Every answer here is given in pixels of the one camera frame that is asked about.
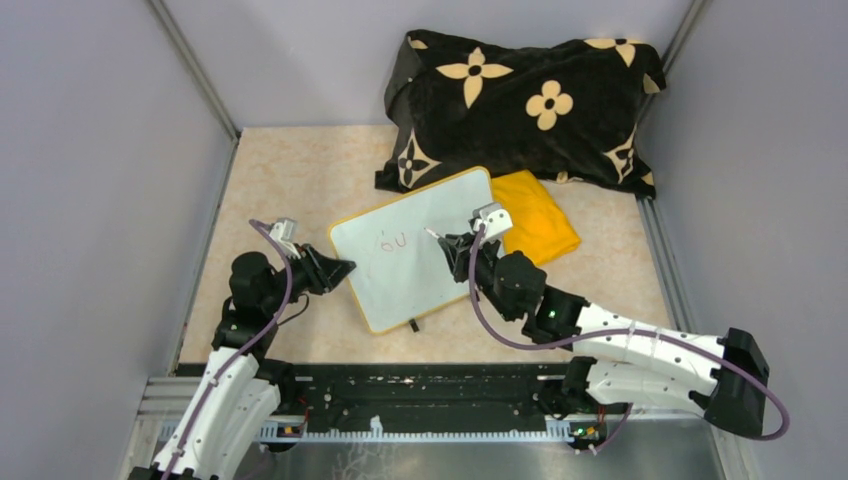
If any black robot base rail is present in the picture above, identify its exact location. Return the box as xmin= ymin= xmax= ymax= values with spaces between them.
xmin=142 ymin=360 xmax=737 ymax=446

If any red capped white marker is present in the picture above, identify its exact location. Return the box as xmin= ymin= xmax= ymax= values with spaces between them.
xmin=424 ymin=227 xmax=443 ymax=240

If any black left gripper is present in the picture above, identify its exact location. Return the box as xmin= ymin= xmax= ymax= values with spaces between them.
xmin=262 ymin=242 xmax=355 ymax=314

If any yellow zippered fabric pouch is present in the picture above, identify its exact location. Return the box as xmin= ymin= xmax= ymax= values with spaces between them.
xmin=491 ymin=170 xmax=581 ymax=266

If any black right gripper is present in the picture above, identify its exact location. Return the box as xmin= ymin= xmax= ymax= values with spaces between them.
xmin=441 ymin=231 xmax=518 ymax=322

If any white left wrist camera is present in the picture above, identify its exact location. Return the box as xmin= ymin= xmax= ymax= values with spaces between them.
xmin=269 ymin=217 xmax=301 ymax=259

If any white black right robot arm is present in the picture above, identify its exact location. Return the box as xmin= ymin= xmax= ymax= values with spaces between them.
xmin=437 ymin=233 xmax=775 ymax=440

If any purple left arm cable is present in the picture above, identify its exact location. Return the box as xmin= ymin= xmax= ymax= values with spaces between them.
xmin=158 ymin=219 xmax=309 ymax=480

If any black floral pillow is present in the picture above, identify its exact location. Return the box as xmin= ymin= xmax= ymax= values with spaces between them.
xmin=374 ymin=29 xmax=666 ymax=198

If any yellow framed whiteboard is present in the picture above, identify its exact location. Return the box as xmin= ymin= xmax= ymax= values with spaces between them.
xmin=328 ymin=167 xmax=494 ymax=334

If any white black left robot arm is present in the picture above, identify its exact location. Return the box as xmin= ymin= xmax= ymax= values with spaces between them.
xmin=129 ymin=244 xmax=356 ymax=479

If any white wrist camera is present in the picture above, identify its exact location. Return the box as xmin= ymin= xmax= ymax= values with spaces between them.
xmin=269 ymin=217 xmax=301 ymax=259
xmin=470 ymin=202 xmax=513 ymax=242

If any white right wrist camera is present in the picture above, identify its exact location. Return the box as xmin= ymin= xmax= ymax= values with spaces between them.
xmin=470 ymin=202 xmax=513 ymax=242

